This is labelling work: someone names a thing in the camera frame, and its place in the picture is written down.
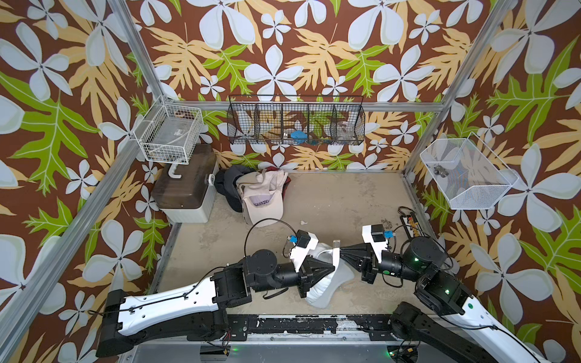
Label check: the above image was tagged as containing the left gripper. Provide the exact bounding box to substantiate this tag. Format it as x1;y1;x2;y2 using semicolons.
250;254;331;296

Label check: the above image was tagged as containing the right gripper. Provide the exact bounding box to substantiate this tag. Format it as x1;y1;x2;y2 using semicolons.
337;240;425;287

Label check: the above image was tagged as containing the white New York baseball cap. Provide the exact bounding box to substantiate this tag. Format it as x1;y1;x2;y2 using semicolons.
306;240;355;309

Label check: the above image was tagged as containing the red baseball cap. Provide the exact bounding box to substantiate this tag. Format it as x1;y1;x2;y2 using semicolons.
266;166;291;198

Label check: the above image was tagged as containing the beige baseball cap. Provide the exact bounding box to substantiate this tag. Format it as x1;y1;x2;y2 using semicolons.
236;171;263;187

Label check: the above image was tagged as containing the dark grey baseball cap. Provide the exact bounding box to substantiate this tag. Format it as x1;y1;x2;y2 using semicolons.
224;165;254;213

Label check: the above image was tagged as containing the black baseball cap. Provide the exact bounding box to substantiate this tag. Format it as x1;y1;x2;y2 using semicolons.
214;169;228;197

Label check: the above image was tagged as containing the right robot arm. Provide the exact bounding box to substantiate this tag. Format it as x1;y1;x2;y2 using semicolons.
334;225;545;362

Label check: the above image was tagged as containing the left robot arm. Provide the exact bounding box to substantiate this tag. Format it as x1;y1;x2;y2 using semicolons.
96;230;340;358

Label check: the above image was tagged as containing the black parallel charging board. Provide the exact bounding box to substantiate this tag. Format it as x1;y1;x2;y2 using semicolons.
398;207;428;239

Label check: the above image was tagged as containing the white box with brown lid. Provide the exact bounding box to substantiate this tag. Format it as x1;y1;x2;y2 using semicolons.
151;144;219;223

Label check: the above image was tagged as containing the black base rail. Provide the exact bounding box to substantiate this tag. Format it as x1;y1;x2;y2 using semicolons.
228;314;396;341

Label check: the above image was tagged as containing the black wire wall basket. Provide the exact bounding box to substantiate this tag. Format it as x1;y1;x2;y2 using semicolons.
226;95;366;146

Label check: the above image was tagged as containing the white wire wall basket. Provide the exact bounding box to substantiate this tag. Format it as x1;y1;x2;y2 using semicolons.
133;98;204;165

